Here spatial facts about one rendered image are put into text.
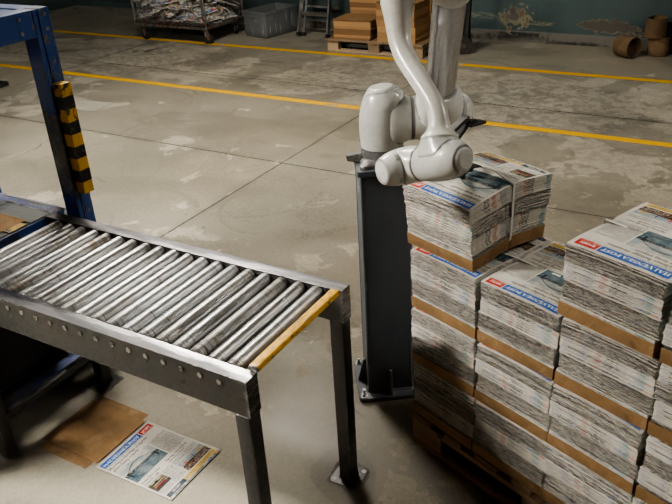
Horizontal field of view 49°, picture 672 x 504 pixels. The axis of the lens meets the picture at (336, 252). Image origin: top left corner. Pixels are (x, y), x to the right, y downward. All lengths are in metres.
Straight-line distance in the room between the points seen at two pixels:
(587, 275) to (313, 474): 1.31
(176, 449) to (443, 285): 1.25
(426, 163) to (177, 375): 0.89
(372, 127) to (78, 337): 1.18
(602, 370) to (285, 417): 1.40
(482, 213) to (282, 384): 1.36
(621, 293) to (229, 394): 1.04
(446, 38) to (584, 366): 1.05
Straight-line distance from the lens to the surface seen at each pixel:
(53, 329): 2.44
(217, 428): 3.07
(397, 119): 2.59
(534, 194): 2.44
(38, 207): 3.24
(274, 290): 2.33
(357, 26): 8.67
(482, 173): 2.40
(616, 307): 2.02
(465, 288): 2.34
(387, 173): 2.08
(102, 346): 2.29
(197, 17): 9.74
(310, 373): 3.28
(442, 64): 2.45
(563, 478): 2.45
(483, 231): 2.29
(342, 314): 2.33
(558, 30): 8.98
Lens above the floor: 1.98
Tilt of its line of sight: 28 degrees down
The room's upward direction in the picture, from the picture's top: 3 degrees counter-clockwise
